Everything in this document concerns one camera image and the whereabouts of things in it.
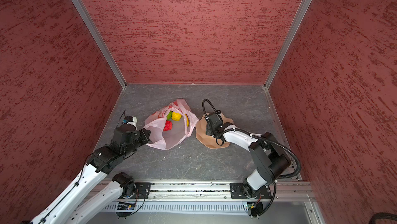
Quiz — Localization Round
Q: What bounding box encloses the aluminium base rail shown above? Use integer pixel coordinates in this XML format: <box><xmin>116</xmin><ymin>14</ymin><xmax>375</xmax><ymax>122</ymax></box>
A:
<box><xmin>90</xmin><ymin>181</ymin><xmax>316</xmax><ymax>217</ymax></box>

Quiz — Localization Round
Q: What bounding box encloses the left circuit board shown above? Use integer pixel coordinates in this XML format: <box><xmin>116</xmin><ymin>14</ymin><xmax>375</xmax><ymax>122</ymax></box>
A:
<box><xmin>117</xmin><ymin>202</ymin><xmax>136</xmax><ymax>211</ymax></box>

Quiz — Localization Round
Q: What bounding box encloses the yellow fake lemon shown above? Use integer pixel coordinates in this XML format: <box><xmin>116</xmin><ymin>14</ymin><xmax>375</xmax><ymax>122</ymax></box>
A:
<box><xmin>171</xmin><ymin>112</ymin><xmax>183</xmax><ymax>121</ymax></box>

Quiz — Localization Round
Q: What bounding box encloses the pink plastic bag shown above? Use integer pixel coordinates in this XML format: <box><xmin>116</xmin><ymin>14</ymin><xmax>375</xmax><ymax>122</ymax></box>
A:
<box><xmin>144</xmin><ymin>99</ymin><xmax>199</xmax><ymax>150</ymax></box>

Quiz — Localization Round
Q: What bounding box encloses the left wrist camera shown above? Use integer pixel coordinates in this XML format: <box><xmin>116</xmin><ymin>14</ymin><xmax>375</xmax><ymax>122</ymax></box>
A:
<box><xmin>123</xmin><ymin>116</ymin><xmax>138</xmax><ymax>129</ymax></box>

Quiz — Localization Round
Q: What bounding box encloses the left corner aluminium post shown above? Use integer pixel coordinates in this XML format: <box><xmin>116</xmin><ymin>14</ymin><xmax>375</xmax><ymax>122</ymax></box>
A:
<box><xmin>71</xmin><ymin>0</ymin><xmax>128</xmax><ymax>90</ymax></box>

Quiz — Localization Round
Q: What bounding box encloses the green fake fruit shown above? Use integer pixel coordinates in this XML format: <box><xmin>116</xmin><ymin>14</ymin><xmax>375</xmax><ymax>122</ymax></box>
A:
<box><xmin>166</xmin><ymin>111</ymin><xmax>173</xmax><ymax>120</ymax></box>

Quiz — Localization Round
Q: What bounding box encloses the right corner aluminium post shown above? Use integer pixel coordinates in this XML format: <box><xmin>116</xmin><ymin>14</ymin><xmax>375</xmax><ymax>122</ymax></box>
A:
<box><xmin>264</xmin><ymin>0</ymin><xmax>312</xmax><ymax>90</ymax></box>

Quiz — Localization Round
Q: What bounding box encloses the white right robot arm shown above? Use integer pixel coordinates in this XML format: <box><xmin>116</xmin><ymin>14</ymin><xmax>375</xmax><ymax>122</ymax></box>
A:
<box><xmin>204</xmin><ymin>111</ymin><xmax>292</xmax><ymax>199</ymax></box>

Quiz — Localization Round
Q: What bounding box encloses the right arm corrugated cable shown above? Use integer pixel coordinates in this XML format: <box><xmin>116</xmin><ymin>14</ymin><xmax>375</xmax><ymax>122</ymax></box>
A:
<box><xmin>201</xmin><ymin>98</ymin><xmax>302</xmax><ymax>217</ymax></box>

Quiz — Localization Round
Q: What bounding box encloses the pink wavy bowl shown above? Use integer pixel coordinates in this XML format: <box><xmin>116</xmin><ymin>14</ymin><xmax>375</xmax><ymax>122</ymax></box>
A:
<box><xmin>195</xmin><ymin>115</ymin><xmax>230</xmax><ymax>149</ymax></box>

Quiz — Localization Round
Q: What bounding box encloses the circuit board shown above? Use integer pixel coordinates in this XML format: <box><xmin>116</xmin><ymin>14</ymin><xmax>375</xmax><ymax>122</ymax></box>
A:
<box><xmin>117</xmin><ymin>202</ymin><xmax>136</xmax><ymax>211</ymax></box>
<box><xmin>245</xmin><ymin>202</ymin><xmax>263</xmax><ymax>217</ymax></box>

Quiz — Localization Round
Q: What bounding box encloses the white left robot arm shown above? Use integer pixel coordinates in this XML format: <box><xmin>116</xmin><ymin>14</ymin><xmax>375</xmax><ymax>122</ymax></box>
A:
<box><xmin>30</xmin><ymin>122</ymin><xmax>151</xmax><ymax>224</ymax></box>

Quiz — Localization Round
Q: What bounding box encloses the black hose bottom right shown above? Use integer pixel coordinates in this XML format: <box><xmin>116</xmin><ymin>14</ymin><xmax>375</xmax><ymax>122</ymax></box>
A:
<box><xmin>368</xmin><ymin>212</ymin><xmax>397</xmax><ymax>224</ymax></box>

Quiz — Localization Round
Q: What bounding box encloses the right circuit board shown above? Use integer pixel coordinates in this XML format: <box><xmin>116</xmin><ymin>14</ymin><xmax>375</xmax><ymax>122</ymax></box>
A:
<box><xmin>245</xmin><ymin>202</ymin><xmax>263</xmax><ymax>217</ymax></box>

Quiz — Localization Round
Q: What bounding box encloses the corner aluminium post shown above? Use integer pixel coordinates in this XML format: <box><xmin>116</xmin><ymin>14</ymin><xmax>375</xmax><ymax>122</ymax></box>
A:
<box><xmin>264</xmin><ymin>0</ymin><xmax>312</xmax><ymax>90</ymax></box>
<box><xmin>71</xmin><ymin>0</ymin><xmax>128</xmax><ymax>90</ymax></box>

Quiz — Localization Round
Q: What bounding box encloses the yellow fake banana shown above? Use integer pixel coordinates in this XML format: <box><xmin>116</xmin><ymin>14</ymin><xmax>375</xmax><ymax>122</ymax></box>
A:
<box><xmin>185</xmin><ymin>114</ymin><xmax>190</xmax><ymax>127</ymax></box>

